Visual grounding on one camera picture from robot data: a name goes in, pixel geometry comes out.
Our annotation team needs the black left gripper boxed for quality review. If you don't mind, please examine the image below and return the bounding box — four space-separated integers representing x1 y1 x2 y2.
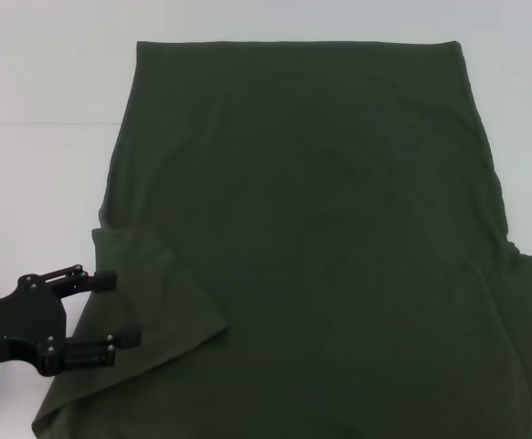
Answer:
0 263 144 378

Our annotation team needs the dark green shirt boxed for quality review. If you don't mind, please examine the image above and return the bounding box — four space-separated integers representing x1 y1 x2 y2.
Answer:
30 39 532 439

